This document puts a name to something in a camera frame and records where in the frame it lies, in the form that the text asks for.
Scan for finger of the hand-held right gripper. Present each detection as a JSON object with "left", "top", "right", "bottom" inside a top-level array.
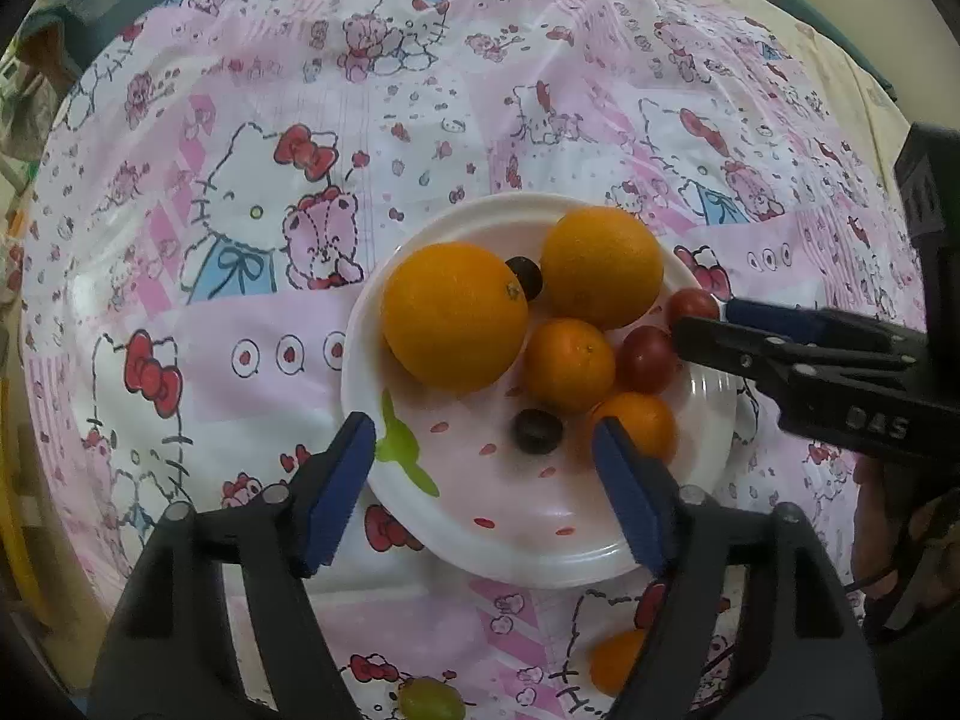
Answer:
[
  {"left": 721, "top": 298, "right": 929, "bottom": 355},
  {"left": 670, "top": 316, "right": 914, "bottom": 407}
]

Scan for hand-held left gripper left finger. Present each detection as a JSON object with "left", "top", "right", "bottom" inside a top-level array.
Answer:
[{"left": 88, "top": 412, "right": 377, "bottom": 720}]

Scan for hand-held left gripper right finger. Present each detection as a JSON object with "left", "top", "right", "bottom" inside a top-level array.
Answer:
[{"left": 591, "top": 416, "right": 887, "bottom": 720}]

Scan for small mandarin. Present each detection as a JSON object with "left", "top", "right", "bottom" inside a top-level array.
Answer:
[
  {"left": 589, "top": 628, "right": 650, "bottom": 698},
  {"left": 523, "top": 319, "right": 618, "bottom": 414},
  {"left": 589, "top": 392, "right": 679, "bottom": 467}
]

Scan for pink strawberry-print plate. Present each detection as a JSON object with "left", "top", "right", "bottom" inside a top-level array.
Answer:
[{"left": 341, "top": 193, "right": 740, "bottom": 590}]

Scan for large smooth orange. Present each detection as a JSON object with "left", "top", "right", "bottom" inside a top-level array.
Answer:
[{"left": 540, "top": 208, "right": 666, "bottom": 330}]

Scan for person's right hand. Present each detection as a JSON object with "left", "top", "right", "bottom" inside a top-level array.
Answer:
[{"left": 851, "top": 456, "right": 960, "bottom": 616}]

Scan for dark grape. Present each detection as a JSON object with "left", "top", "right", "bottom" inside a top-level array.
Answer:
[
  {"left": 512, "top": 409, "right": 564, "bottom": 457},
  {"left": 504, "top": 256, "right": 545, "bottom": 303}
]

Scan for large orange with stem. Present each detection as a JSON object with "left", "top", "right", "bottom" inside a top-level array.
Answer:
[{"left": 381, "top": 241, "right": 532, "bottom": 394}]

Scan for green grape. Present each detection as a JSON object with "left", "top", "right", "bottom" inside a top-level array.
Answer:
[{"left": 397, "top": 677, "right": 467, "bottom": 720}]

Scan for cream sheet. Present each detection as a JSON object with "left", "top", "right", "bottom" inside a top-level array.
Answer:
[{"left": 675, "top": 0, "right": 927, "bottom": 166}]

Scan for yellow bar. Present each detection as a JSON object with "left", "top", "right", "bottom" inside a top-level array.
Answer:
[{"left": 0, "top": 420, "right": 40, "bottom": 616}]

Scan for pink cartoon-print tablecloth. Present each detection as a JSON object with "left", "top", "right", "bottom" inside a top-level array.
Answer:
[{"left": 19, "top": 0, "right": 929, "bottom": 720}]

